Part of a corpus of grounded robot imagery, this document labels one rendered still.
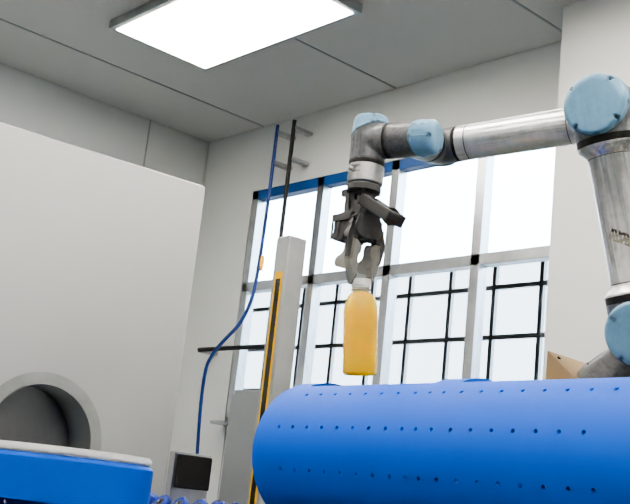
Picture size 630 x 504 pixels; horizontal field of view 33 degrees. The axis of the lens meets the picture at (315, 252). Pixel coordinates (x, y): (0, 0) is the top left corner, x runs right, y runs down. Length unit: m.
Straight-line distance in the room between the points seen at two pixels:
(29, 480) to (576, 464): 0.75
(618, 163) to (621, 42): 3.03
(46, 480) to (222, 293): 5.52
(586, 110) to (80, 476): 1.09
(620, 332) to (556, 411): 0.40
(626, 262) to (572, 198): 2.90
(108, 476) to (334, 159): 5.06
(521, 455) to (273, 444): 0.60
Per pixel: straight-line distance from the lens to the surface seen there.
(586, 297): 4.71
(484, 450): 1.65
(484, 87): 5.84
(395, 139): 2.18
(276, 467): 2.04
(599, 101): 2.01
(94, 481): 1.56
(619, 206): 1.99
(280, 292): 2.87
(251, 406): 4.56
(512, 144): 2.22
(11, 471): 1.56
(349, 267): 2.13
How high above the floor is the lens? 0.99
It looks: 13 degrees up
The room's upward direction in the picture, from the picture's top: 6 degrees clockwise
